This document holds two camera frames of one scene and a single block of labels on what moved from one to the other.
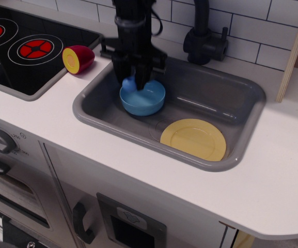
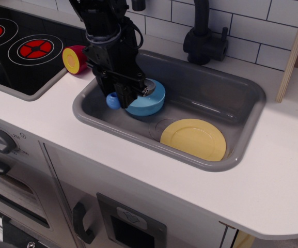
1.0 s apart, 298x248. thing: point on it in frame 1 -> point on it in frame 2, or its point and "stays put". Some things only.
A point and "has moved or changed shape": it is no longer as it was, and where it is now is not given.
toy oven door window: (18, 195) stays put
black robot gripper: (134, 43) -> (114, 63)
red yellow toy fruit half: (77, 59) stays put
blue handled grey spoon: (130, 83) has moved or changed shape
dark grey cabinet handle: (78, 212) stays put
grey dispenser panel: (126, 228) stays put
